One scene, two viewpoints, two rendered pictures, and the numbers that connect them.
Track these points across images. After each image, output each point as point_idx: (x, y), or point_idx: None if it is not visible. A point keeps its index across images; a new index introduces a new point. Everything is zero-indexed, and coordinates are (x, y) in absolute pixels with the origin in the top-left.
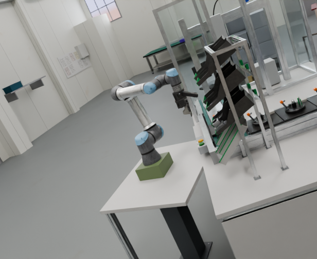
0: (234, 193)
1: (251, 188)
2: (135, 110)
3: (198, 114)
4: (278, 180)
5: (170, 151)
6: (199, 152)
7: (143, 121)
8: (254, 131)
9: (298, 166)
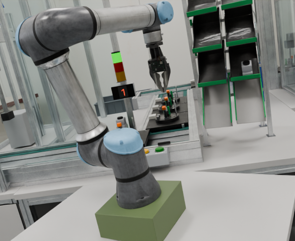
0: None
1: (291, 136)
2: (76, 86)
3: (20, 167)
4: (285, 126)
5: (73, 213)
6: (167, 161)
7: (93, 113)
8: (186, 121)
9: (265, 121)
